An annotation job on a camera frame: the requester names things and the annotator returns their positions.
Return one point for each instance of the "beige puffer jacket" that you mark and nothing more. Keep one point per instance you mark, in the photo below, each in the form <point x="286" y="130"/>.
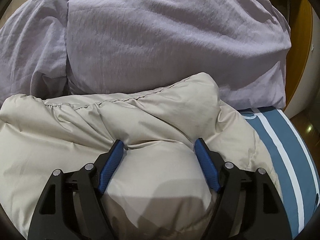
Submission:
<point x="159" y="190"/>

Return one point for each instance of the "large lavender pillow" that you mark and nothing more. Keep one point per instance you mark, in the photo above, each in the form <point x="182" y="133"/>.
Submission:
<point x="33" y="50"/>

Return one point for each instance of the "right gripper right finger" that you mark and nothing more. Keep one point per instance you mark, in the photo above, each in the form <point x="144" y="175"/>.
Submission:
<point x="248" y="205"/>

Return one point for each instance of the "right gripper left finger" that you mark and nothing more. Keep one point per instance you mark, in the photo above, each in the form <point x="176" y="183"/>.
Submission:
<point x="70" y="205"/>

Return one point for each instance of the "small lavender pillow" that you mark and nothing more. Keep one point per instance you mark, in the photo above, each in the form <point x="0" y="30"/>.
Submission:
<point x="128" y="46"/>

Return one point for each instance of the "blue white striped bedsheet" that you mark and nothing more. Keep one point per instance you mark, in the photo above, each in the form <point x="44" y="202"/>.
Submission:
<point x="297" y="172"/>

